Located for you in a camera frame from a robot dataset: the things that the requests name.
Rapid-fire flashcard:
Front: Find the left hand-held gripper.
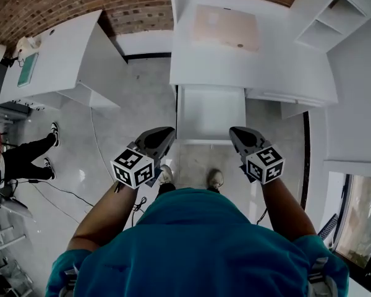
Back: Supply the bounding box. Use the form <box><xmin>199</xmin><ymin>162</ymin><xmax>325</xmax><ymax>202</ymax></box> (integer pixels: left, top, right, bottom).
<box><xmin>110</xmin><ymin>127</ymin><xmax>176</xmax><ymax>189</ymax></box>

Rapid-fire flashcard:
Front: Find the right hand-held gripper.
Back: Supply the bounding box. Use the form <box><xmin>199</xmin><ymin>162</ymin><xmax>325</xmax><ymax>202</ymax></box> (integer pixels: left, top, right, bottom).
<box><xmin>229</xmin><ymin>126</ymin><xmax>286</xmax><ymax>186</ymax></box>

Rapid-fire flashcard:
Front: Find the person's right forearm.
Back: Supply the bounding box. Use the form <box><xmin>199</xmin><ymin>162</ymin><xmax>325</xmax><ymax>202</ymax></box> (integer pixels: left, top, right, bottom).
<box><xmin>260</xmin><ymin>177</ymin><xmax>318</xmax><ymax>243</ymax></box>

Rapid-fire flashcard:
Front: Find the person's left forearm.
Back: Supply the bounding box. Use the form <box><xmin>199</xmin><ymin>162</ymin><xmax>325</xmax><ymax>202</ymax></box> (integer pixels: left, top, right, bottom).
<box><xmin>67</xmin><ymin>180</ymin><xmax>140</xmax><ymax>252</ymax></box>

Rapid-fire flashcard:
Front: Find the white desk with hutch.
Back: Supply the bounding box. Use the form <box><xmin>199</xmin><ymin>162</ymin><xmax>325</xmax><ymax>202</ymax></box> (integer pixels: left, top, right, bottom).
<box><xmin>168</xmin><ymin>0</ymin><xmax>370</xmax><ymax>121</ymax></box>

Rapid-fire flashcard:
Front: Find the plain white side desk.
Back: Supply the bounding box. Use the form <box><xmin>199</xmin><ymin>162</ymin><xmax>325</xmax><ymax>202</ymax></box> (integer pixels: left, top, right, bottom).
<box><xmin>0</xmin><ymin>9</ymin><xmax>125</xmax><ymax>111</ymax></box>

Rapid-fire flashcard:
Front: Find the person's left white shoe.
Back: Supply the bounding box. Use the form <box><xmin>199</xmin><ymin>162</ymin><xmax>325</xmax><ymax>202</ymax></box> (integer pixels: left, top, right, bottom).
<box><xmin>158</xmin><ymin>164</ymin><xmax>175</xmax><ymax>186</ymax></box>

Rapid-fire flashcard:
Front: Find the person's white shoe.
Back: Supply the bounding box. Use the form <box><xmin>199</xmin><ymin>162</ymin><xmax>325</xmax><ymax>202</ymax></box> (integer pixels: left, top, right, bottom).
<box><xmin>158</xmin><ymin>164</ymin><xmax>175</xmax><ymax>186</ymax></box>
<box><xmin>206</xmin><ymin>168</ymin><xmax>224</xmax><ymax>190</ymax></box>

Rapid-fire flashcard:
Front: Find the person's right white shoe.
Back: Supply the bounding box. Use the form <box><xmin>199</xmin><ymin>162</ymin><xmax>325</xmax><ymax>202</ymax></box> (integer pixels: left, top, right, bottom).
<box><xmin>206</xmin><ymin>168</ymin><xmax>224</xmax><ymax>190</ymax></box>

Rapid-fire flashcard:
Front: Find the person in teal shirt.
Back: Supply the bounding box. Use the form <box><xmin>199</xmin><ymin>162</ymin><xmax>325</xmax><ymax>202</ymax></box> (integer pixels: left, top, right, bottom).
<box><xmin>45</xmin><ymin>187</ymin><xmax>351</xmax><ymax>297</ymax></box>

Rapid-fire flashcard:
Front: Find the black keyboard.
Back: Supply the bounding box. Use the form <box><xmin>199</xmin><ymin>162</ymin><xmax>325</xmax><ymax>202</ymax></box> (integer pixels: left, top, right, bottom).
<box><xmin>317</xmin><ymin>213</ymin><xmax>339</xmax><ymax>241</ymax></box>

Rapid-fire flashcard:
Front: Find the black framed window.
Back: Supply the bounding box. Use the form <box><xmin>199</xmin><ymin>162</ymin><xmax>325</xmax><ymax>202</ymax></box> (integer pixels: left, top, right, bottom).
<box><xmin>328</xmin><ymin>171</ymin><xmax>371</xmax><ymax>280</ymax></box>

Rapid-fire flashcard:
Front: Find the green book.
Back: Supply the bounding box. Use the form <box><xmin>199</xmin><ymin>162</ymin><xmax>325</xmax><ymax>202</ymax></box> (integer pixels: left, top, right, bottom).
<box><xmin>17</xmin><ymin>52</ymin><xmax>40</xmax><ymax>88</ymax></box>

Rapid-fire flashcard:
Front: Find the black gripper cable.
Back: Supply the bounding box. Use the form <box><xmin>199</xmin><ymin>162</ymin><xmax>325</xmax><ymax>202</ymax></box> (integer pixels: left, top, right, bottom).
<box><xmin>130</xmin><ymin>196</ymin><xmax>148</xmax><ymax>227</ymax></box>

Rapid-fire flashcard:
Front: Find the grey shoulder strap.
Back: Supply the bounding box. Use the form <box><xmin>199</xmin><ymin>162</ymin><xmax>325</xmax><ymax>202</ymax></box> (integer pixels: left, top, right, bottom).
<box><xmin>307</xmin><ymin>256</ymin><xmax>340</xmax><ymax>297</ymax></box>
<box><xmin>62</xmin><ymin>265</ymin><xmax>80</xmax><ymax>297</ymax></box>

